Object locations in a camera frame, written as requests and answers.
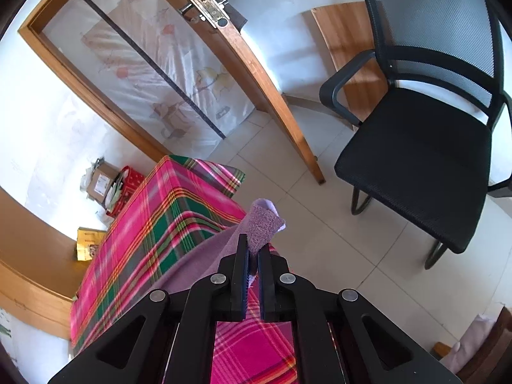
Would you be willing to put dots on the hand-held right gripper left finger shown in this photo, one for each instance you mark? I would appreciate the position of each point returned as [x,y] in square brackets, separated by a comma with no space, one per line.
[243,276]

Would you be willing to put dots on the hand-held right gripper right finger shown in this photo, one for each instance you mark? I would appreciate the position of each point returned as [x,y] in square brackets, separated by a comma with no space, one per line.
[262,284]

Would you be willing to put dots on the purple pants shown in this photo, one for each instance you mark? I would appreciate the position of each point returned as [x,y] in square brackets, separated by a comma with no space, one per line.
[200,264]

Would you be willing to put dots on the pink plaid bed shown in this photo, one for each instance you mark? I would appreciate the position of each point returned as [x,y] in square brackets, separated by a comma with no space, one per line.
[152,224]

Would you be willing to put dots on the red box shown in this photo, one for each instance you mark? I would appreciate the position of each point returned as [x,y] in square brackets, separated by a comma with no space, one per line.
[132,180]

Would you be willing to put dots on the yellow box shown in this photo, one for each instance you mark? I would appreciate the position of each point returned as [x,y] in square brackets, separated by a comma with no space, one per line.
[88,244]

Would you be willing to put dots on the cardboard box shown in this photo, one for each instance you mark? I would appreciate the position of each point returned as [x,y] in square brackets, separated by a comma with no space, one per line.
[100,182]

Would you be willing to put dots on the wooden door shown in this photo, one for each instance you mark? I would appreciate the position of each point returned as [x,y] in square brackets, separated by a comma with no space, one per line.
[256,80]

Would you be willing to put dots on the black office chair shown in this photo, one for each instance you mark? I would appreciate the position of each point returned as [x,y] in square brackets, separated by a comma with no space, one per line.
[420,160]

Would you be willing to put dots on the wooden wardrobe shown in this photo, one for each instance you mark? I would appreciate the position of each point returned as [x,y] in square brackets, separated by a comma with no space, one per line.
[32,264]

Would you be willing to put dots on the clear door curtain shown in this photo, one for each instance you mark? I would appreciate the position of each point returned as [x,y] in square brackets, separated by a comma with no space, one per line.
[160,80]

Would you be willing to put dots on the pale pink cloth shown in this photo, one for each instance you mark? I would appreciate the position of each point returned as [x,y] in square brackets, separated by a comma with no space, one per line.
[472,340]

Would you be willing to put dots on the dark wooden furniture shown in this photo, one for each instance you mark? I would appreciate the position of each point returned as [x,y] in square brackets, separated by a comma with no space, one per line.
[496,348]

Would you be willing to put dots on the black hanging bag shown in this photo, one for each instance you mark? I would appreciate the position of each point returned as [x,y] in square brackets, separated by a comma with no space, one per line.
[239,18]

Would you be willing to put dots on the wooden board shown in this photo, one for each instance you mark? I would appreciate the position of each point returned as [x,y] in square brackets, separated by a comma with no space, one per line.
[340,36]

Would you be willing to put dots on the metal door lock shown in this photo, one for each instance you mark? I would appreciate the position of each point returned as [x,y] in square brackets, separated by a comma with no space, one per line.
[204,4]

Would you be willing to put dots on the wooden door frame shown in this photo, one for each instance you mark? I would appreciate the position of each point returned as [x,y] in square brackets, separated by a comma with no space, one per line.
[80,76]

